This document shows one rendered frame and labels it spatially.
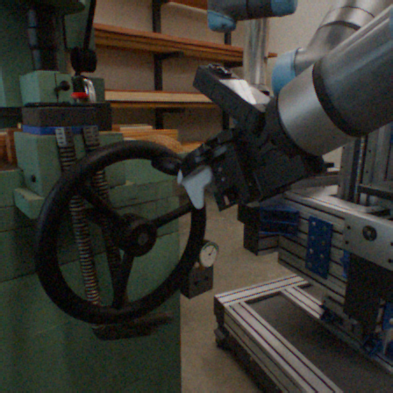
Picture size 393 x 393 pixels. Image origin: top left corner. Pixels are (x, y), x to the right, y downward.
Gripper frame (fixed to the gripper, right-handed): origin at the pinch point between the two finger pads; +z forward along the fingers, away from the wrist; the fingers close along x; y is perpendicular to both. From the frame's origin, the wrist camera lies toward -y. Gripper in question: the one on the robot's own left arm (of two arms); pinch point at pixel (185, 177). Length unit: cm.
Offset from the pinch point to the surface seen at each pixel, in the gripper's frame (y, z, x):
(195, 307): 35, 115, 69
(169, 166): -1.6, -0.8, -2.7
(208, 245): 9.3, 26.4, 20.7
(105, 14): -216, 186, 113
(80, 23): -56, 34, 8
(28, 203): -3.6, 14.4, -17.8
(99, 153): -5.6, 2.7, -10.5
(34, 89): -30.3, 25.9, -9.7
